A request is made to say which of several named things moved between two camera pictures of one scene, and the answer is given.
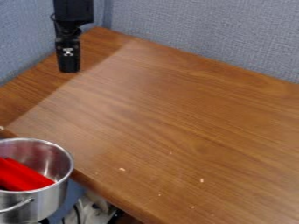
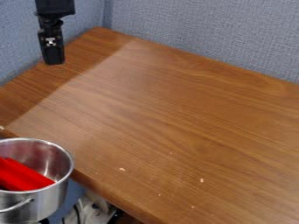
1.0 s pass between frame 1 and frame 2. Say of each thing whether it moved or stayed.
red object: stayed
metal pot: stayed
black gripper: moved
